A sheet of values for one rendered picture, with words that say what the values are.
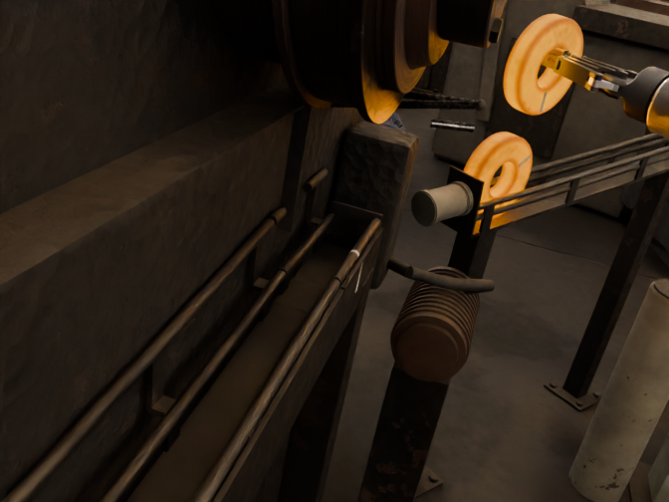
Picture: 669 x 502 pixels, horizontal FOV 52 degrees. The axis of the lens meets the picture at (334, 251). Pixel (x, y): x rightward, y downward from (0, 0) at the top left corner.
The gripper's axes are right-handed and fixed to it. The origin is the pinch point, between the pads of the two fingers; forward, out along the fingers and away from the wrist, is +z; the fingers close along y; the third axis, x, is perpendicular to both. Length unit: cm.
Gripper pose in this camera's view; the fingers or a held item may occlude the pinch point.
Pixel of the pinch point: (548, 55)
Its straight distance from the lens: 119.2
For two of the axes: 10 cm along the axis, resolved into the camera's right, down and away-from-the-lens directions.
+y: 7.7, -1.6, 6.2
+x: 2.0, -8.6, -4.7
